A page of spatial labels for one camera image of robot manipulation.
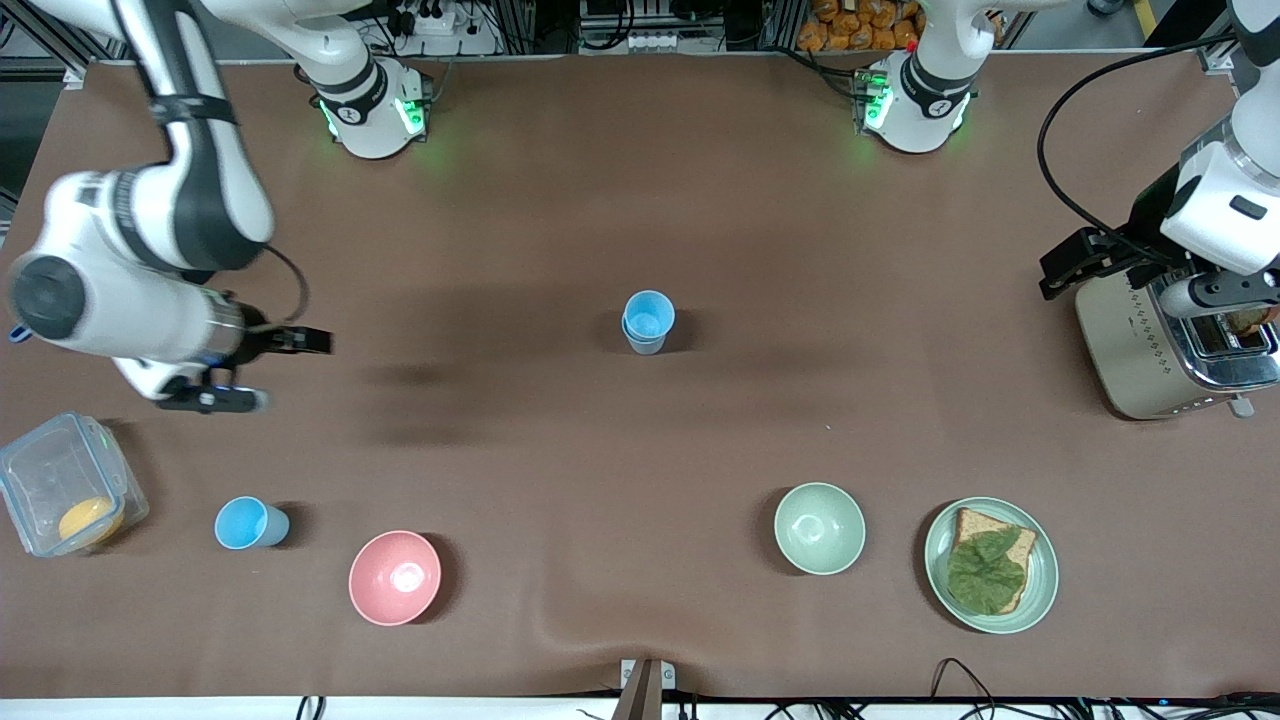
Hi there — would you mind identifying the blue plastic cup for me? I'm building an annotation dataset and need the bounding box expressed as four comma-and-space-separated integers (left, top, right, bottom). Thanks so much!
622, 289, 677, 343
214, 496, 291, 551
621, 318, 671, 357

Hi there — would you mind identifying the black looped cable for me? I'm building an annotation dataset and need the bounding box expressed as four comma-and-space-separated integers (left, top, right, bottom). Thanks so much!
932, 657, 1001, 701

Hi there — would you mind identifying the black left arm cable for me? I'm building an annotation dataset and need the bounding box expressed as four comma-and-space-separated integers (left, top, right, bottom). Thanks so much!
1037, 35, 1241, 266

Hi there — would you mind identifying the pink bowl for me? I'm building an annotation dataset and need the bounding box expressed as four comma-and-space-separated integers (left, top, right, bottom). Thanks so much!
348, 530, 443, 628

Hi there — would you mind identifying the green lettuce leaf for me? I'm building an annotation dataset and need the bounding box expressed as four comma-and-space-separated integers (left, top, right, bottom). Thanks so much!
946, 527, 1028, 613

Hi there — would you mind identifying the white power strip with plugs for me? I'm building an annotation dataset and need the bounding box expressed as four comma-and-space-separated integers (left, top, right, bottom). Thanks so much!
395, 0, 501, 56

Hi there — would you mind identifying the orange round food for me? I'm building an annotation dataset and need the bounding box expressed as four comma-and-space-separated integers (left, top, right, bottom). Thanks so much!
57, 497, 126, 546

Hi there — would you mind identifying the brown bread slice with lettuce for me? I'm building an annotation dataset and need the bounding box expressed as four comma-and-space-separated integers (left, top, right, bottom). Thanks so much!
950, 507, 1039, 615

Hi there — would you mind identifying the pale green bowl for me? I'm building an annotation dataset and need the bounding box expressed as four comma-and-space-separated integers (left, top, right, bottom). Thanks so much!
773, 482, 867, 577

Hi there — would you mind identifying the metal table clamp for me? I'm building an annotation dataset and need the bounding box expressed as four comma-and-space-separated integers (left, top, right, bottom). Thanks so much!
620, 658, 677, 720

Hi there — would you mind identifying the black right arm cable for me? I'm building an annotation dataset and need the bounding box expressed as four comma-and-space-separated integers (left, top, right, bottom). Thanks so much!
262, 245, 311, 329

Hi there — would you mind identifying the pale green plate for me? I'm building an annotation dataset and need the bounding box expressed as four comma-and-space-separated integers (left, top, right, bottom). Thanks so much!
923, 497, 1060, 635

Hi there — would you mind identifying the clear plastic container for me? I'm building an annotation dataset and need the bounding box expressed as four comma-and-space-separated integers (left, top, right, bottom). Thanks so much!
0, 412, 151, 558

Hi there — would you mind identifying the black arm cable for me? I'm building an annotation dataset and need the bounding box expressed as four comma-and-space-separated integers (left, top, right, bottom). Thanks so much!
1037, 35, 1241, 266
262, 245, 311, 329

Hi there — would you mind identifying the bag of orange snacks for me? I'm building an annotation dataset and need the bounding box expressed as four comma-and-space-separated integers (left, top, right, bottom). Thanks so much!
797, 0, 926, 53

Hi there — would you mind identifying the beige and chrome toaster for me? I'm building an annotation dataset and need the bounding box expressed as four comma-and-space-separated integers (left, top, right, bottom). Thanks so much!
1075, 262, 1280, 421

